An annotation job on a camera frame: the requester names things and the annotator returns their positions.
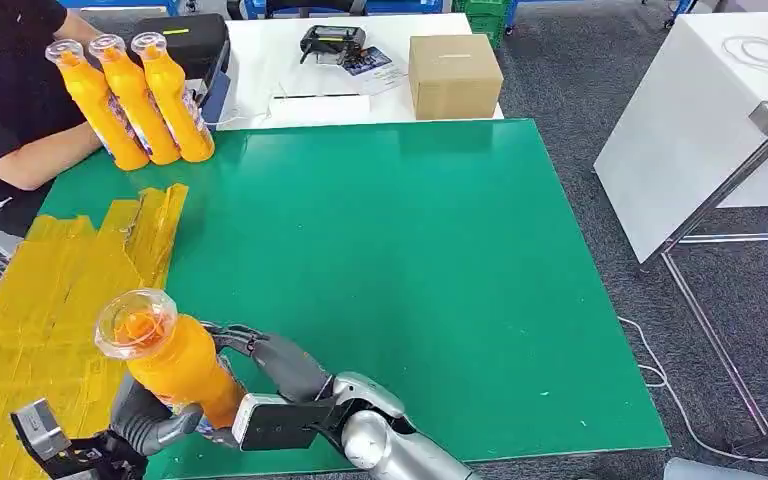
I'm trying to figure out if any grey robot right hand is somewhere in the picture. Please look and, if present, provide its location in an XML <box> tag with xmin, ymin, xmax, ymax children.
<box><xmin>201</xmin><ymin>322</ymin><xmax>336</xmax><ymax>405</ymax></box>

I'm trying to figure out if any black case with yellow label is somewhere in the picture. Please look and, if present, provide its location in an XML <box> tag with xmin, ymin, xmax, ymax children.
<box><xmin>128</xmin><ymin>13</ymin><xmax>232</xmax><ymax>81</ymax></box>

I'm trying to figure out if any black handheld controller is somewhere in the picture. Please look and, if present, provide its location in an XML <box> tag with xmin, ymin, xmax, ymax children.
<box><xmin>299</xmin><ymin>25</ymin><xmax>367</xmax><ymax>66</ymax></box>

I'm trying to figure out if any coiled white cable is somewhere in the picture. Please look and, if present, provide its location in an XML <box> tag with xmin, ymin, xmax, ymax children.
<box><xmin>721</xmin><ymin>34</ymin><xmax>768</xmax><ymax>71</ymax></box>

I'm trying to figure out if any grey rounded object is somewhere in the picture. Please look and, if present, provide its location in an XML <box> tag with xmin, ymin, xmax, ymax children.
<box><xmin>663</xmin><ymin>457</ymin><xmax>768</xmax><ymax>480</ymax></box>

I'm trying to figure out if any yellow sheet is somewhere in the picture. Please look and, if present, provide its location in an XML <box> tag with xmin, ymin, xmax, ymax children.
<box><xmin>0</xmin><ymin>184</ymin><xmax>190</xmax><ymax>480</ymax></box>

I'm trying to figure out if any black chair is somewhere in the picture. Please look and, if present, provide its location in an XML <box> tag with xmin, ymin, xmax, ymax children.
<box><xmin>226</xmin><ymin>0</ymin><xmax>369</xmax><ymax>20</ymax></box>

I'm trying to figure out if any brown cardboard box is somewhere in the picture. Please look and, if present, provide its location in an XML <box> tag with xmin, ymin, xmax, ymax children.
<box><xmin>408</xmin><ymin>33</ymin><xmax>505</xmax><ymax>122</ymax></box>

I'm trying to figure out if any person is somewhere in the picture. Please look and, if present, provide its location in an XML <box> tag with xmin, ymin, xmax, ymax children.
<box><xmin>0</xmin><ymin>0</ymin><xmax>104</xmax><ymax>236</ymax></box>

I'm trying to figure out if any green plastic crate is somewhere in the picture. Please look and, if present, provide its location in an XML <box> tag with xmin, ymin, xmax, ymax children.
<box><xmin>453</xmin><ymin>0</ymin><xmax>511</xmax><ymax>49</ymax></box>

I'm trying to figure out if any dark printed booklet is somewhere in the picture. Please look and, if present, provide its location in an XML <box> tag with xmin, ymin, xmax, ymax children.
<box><xmin>340</xmin><ymin>46</ymin><xmax>393</xmax><ymax>77</ymax></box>

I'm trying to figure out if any orange drink bottle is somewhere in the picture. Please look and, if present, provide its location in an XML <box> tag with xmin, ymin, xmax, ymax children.
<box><xmin>130</xmin><ymin>31</ymin><xmax>216</xmax><ymax>164</ymax></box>
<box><xmin>93</xmin><ymin>288</ymin><xmax>247</xmax><ymax>432</ymax></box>
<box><xmin>44</xmin><ymin>38</ymin><xmax>151</xmax><ymax>172</ymax></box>
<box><xmin>87</xmin><ymin>33</ymin><xmax>182</xmax><ymax>167</ymax></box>

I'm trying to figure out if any blue metal rack frame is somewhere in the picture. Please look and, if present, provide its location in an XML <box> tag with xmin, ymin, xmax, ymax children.
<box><xmin>244</xmin><ymin>0</ymin><xmax>445</xmax><ymax>18</ymax></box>
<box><xmin>59</xmin><ymin>0</ymin><xmax>183</xmax><ymax>15</ymax></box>
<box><xmin>509</xmin><ymin>0</ymin><xmax>697</xmax><ymax>15</ymax></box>

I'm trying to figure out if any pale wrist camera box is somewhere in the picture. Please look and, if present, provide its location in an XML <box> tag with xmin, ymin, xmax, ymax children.
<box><xmin>10</xmin><ymin>397</ymin><xmax>74</xmax><ymax>463</ymax></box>
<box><xmin>231</xmin><ymin>392</ymin><xmax>339</xmax><ymax>453</ymax></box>

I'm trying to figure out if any white device with blue edge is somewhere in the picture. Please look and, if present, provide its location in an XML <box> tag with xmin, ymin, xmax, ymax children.
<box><xmin>185</xmin><ymin>62</ymin><xmax>233</xmax><ymax>127</ymax></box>

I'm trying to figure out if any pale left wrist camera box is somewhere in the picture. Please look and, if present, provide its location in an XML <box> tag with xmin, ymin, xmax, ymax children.
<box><xmin>10</xmin><ymin>397</ymin><xmax>74</xmax><ymax>463</ymax></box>

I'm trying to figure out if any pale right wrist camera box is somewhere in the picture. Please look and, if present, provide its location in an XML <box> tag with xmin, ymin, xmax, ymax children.
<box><xmin>231</xmin><ymin>392</ymin><xmax>339</xmax><ymax>453</ymax></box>

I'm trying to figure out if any green mat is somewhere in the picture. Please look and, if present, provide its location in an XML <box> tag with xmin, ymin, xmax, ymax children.
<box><xmin>38</xmin><ymin>117</ymin><xmax>671</xmax><ymax>480</ymax></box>

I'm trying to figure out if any clear plastic paper sleeve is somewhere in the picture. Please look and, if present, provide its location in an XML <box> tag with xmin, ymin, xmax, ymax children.
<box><xmin>356</xmin><ymin>62</ymin><xmax>410</xmax><ymax>94</ymax></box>

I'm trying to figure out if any white side table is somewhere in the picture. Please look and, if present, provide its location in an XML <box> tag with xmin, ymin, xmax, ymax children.
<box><xmin>593</xmin><ymin>11</ymin><xmax>768</xmax><ymax>265</ymax></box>

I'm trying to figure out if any metal table leg frame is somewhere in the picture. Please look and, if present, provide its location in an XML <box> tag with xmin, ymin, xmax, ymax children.
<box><xmin>638</xmin><ymin>142</ymin><xmax>768</xmax><ymax>455</ymax></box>

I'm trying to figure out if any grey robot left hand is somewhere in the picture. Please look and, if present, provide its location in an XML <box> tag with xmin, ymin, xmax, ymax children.
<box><xmin>108</xmin><ymin>372</ymin><xmax>205</xmax><ymax>458</ymax></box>

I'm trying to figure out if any white flat box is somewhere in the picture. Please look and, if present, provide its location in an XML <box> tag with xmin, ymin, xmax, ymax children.
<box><xmin>267</xmin><ymin>94</ymin><xmax>372</xmax><ymax>127</ymax></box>

